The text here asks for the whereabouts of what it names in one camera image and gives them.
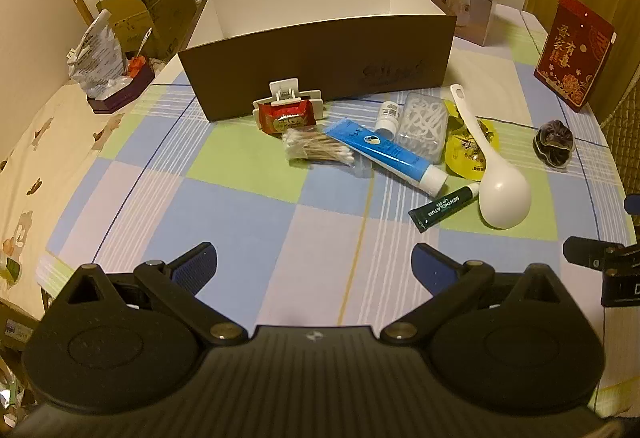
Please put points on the red candy packet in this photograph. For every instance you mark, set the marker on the red candy packet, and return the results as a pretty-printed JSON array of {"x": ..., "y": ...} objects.
[{"x": 287, "y": 118}]

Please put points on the red gift box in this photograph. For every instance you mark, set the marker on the red gift box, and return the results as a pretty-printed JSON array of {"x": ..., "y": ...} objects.
[{"x": 570, "y": 58}]

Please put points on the small cardboard box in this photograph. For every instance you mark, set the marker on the small cardboard box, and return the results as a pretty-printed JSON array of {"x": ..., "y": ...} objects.
[{"x": 125, "y": 18}]

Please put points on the dark purple box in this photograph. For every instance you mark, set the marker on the dark purple box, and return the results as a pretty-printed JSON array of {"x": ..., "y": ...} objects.
[{"x": 125, "y": 98}]

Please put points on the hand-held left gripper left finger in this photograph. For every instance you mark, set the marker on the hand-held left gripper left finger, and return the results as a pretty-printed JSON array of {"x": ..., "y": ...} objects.
[{"x": 192, "y": 268}]

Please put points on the white hair claw clip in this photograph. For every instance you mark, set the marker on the white hair claw clip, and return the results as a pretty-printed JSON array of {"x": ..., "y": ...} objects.
[{"x": 280, "y": 88}]

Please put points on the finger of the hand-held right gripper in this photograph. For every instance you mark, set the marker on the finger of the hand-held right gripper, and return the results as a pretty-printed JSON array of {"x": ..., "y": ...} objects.
[
  {"x": 633, "y": 203},
  {"x": 590, "y": 253}
]

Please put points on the small white bottle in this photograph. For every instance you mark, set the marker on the small white bottle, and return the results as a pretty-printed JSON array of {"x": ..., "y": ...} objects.
[{"x": 389, "y": 115}]

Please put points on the yellow snack packet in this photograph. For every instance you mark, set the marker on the yellow snack packet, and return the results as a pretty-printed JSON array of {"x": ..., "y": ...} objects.
[{"x": 460, "y": 153}]

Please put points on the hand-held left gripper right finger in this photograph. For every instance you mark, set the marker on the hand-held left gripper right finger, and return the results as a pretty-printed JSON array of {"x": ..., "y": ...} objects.
[{"x": 432, "y": 270}]

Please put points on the gold quilted chair back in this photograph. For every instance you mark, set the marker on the gold quilted chair back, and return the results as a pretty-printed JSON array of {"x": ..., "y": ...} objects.
[{"x": 622, "y": 138}]

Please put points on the blue cream tube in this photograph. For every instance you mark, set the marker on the blue cream tube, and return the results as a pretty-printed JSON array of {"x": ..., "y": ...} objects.
[{"x": 380, "y": 153}]

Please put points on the dark scrunchie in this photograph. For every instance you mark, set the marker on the dark scrunchie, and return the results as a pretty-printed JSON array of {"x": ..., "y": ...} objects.
[{"x": 552, "y": 138}]

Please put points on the cream bear print sheet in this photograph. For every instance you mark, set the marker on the cream bear print sheet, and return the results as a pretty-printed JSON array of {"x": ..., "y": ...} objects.
[{"x": 40, "y": 158}]

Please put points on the large printed cardboard box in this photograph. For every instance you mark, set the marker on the large printed cardboard box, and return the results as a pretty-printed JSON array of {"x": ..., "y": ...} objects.
[{"x": 167, "y": 3}]

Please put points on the dark green gel tube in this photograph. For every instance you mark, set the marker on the dark green gel tube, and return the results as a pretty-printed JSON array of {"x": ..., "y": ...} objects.
[{"x": 440, "y": 208}]

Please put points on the white plastic bag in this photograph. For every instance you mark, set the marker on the white plastic bag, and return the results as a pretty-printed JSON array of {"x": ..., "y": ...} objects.
[{"x": 97, "y": 53}]

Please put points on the small orange object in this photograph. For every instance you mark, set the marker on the small orange object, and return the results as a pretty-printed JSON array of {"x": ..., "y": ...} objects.
[{"x": 136, "y": 66}]

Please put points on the bag of cotton swabs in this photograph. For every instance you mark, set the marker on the bag of cotton swabs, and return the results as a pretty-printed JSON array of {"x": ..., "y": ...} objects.
[{"x": 315, "y": 150}]

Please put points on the white plastic spoon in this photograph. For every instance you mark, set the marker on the white plastic spoon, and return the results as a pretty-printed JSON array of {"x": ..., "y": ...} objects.
[{"x": 502, "y": 198}]

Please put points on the brown cardboard box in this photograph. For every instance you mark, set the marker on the brown cardboard box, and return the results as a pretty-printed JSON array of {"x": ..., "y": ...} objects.
[{"x": 300, "y": 63}]

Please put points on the clear floss pick box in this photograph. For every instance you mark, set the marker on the clear floss pick box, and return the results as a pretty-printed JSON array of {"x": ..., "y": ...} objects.
[{"x": 422, "y": 123}]

